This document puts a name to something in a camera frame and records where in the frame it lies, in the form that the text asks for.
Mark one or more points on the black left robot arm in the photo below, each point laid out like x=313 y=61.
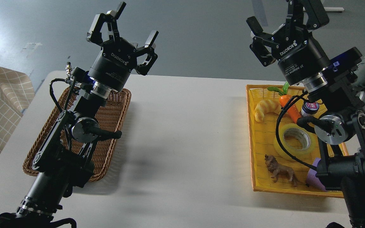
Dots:
x=64 y=159

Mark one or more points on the toy carrot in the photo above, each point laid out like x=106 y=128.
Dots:
x=284 y=98

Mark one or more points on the brown toy lion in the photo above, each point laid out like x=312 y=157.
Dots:
x=277 y=169

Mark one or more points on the yellow tape roll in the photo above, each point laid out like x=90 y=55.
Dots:
x=299 y=142

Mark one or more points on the toy croissant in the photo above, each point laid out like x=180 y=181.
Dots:
x=266 y=106

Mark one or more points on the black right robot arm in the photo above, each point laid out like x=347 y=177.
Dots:
x=341 y=129

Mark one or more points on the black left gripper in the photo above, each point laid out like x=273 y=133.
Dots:
x=113 y=66

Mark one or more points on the brown wicker basket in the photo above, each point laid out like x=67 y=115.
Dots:
x=110 y=117

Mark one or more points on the small dark jar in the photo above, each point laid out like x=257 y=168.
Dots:
x=309 y=109

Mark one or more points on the purple foam cube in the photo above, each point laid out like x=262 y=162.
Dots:
x=313 y=181

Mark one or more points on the white stand base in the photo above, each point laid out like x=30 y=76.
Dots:
x=332 y=8

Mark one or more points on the yellow plastic basket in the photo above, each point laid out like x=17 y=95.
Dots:
x=263 y=141

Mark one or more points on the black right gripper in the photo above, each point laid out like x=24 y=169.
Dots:
x=299 y=55

